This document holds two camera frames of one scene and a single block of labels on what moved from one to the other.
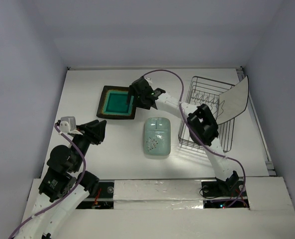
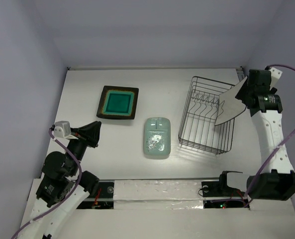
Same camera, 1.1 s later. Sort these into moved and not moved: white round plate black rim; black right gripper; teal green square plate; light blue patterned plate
Moved: black right gripper
Not moved: white round plate black rim; teal green square plate; light blue patterned plate
